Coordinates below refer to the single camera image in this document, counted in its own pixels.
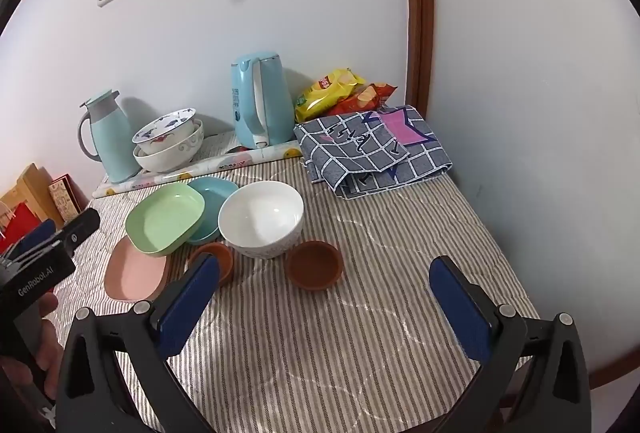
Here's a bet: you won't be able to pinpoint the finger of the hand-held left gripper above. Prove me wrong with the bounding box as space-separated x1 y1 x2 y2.
4 219 57 260
59 208 101 255

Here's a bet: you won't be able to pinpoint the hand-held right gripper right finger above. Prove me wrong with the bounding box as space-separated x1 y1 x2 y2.
428 255 593 433

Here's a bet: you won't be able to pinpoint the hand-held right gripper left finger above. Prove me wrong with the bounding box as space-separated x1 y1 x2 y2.
55 254 223 433

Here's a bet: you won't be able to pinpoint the brown clay bowl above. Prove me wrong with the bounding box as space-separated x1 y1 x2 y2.
187 241 235 286
285 240 345 292

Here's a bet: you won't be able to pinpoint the teal plastic plate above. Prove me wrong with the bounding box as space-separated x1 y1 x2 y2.
186 177 240 246

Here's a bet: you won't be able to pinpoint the stacked white patterned bowls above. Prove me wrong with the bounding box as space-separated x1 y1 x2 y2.
132 119 205 172

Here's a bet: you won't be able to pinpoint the person's left hand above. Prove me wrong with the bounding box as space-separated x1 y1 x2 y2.
0 292 65 414

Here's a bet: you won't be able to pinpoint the patterned beige box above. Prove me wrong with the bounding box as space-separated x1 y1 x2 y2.
48 174 83 226

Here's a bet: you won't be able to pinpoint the brown cardboard box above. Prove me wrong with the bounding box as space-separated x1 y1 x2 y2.
0 163 66 234

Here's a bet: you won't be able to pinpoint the pink plastic plate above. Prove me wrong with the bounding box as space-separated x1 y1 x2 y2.
104 235 171 303

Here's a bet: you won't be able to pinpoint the green plastic plate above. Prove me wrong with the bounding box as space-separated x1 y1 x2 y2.
124 183 206 258

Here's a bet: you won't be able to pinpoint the light blue thermos jug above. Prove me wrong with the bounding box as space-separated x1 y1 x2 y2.
77 89 142 184

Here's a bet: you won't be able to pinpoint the striped quilted cover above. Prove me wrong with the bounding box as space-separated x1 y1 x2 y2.
50 158 543 433

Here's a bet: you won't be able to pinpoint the large white bowl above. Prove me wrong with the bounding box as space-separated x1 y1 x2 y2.
218 180 305 260

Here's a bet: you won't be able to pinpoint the red and blue patterned bowl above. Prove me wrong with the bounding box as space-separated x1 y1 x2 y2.
131 108 197 155

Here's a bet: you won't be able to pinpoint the fruit printed table sheet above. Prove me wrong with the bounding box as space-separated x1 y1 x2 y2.
91 130 306 198

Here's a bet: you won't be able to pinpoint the grey checked folded cloth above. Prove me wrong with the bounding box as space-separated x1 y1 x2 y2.
293 105 454 200

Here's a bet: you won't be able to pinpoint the light blue electric kettle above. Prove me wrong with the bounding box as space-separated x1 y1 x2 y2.
230 52 297 150

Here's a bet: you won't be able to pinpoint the red chips bag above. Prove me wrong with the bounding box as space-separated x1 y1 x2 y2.
332 83 398 118

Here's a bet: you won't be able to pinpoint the yellow chips bag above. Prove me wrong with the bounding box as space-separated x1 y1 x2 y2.
294 68 368 124

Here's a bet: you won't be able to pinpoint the brown wooden door frame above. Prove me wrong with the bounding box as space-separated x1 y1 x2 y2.
401 0 435 124

